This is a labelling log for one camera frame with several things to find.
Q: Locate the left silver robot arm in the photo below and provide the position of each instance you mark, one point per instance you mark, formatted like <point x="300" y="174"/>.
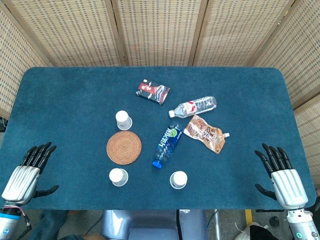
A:
<point x="7" y="225"/>

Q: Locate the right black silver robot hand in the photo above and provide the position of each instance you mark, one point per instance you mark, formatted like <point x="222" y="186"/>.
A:
<point x="287" y="185"/>

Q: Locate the black red card box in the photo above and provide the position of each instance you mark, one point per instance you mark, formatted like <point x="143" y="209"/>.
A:
<point x="153" y="92"/>

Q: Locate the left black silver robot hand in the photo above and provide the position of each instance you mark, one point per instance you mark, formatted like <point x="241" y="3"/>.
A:
<point x="21" y="180"/>

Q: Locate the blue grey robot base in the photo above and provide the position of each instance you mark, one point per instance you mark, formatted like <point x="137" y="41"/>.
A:
<point x="150" y="225"/>

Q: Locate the blue felt table cover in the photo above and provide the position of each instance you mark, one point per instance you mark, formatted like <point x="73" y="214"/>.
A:
<point x="75" y="100"/>

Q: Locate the dark blue fabric bundle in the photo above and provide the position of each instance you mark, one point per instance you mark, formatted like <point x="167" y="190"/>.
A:
<point x="48" y="223"/>

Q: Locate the white paper cup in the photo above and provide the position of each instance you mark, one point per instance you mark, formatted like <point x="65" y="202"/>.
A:
<point x="123" y="120"/>
<point x="178" y="179"/>
<point x="118" y="176"/>

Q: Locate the brown spouted snack pouch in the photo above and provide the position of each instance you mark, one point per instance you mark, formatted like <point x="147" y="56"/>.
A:
<point x="203" y="132"/>

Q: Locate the blue drink bottle blue cap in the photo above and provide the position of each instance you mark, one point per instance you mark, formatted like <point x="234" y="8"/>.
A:
<point x="168" y="143"/>

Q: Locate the clear water bottle white cap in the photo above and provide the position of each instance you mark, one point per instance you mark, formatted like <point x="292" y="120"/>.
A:
<point x="192" y="106"/>

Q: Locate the round woven rattan coaster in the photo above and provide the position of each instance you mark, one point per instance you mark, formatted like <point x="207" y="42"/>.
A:
<point x="124" y="147"/>

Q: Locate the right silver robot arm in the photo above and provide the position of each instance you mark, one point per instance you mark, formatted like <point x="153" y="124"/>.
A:
<point x="301" y="225"/>

